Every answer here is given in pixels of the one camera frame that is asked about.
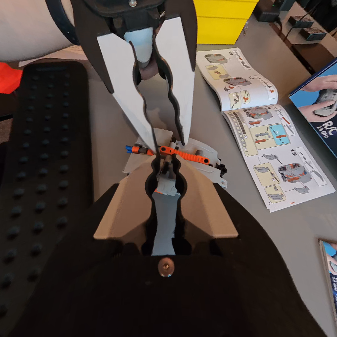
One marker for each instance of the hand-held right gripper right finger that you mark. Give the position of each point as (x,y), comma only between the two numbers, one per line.
(208,210)

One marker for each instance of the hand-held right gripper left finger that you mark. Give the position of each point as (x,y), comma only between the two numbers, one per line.
(123,210)

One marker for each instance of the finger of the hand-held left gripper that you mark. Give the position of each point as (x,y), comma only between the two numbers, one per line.
(118,68)
(179,65)

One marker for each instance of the orange toothed beam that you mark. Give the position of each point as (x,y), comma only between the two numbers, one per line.
(187,155)

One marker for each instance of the grey building block robot model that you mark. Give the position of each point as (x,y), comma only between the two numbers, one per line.
(205,151)

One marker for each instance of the person's left forearm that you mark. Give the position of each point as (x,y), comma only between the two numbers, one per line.
(26,26)

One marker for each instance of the person's left hand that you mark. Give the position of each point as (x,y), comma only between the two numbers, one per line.
(148,72)

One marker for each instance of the black wristband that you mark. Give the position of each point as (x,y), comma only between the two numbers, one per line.
(63,23)

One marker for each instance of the yellow plastic bin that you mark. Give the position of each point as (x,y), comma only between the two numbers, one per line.
(221,21)

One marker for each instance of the orange red plastic object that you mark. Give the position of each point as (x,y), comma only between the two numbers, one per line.
(8,76)

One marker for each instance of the open instruction booklet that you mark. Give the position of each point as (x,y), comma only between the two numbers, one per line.
(263,131)

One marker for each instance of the black perforated mat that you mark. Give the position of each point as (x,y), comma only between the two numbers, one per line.
(39,158)

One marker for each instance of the large black power adapter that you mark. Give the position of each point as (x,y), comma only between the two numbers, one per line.
(267,13)

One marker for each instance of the brown side table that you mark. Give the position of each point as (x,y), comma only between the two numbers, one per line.
(310,50)

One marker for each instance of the small blue booklet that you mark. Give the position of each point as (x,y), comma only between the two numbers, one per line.
(330,276)

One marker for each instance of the blue toy robot box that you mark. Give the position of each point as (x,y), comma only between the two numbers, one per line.
(321,105)

